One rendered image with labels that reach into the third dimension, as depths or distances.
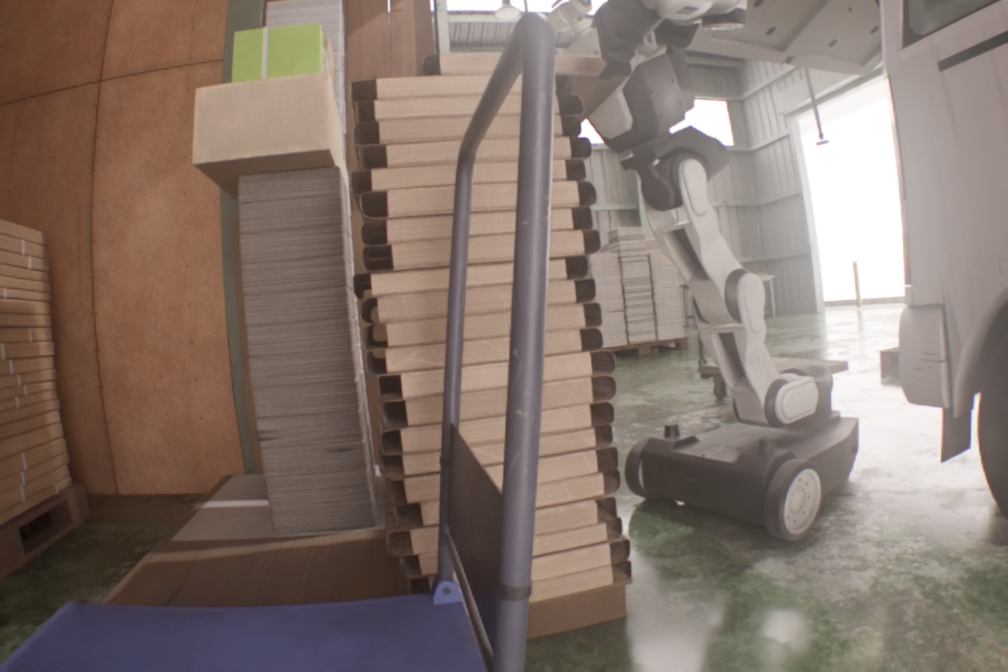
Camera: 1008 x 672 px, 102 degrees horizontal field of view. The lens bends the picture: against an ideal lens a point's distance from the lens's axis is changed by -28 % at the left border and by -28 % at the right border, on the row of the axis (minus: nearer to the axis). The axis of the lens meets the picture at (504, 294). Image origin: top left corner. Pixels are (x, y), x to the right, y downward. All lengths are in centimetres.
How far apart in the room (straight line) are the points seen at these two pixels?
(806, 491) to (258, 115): 161
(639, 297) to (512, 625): 597
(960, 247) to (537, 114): 108
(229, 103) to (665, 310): 561
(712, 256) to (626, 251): 486
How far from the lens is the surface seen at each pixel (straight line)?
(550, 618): 113
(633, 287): 632
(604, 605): 116
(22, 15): 333
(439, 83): 104
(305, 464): 150
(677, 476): 160
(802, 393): 172
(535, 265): 40
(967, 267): 134
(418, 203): 95
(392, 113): 101
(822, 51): 298
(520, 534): 42
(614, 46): 97
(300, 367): 146
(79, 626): 103
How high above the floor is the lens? 62
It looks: 2 degrees up
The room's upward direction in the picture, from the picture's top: 6 degrees counter-clockwise
